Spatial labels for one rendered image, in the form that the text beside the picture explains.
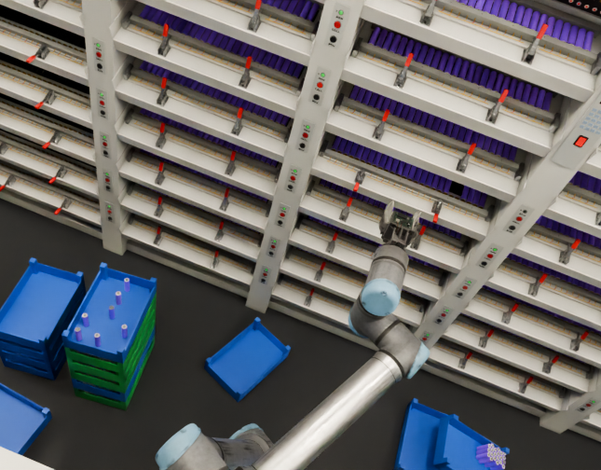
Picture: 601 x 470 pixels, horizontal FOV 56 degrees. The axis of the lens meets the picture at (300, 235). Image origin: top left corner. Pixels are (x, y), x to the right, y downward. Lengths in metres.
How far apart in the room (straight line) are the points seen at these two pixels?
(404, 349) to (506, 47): 0.79
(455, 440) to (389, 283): 1.23
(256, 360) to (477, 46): 1.54
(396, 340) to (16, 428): 1.46
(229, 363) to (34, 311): 0.78
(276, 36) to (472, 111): 0.58
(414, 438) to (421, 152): 1.26
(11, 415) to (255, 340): 0.96
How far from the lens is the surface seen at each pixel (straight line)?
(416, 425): 2.55
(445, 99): 1.65
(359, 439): 2.44
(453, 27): 1.55
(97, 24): 1.92
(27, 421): 2.38
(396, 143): 1.75
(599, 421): 2.79
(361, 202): 2.01
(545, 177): 1.75
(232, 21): 1.70
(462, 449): 2.53
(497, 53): 1.55
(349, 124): 1.75
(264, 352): 2.49
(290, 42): 1.66
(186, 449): 1.34
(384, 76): 1.64
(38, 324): 2.27
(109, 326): 2.05
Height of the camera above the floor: 2.19
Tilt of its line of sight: 49 degrees down
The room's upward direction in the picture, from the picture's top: 19 degrees clockwise
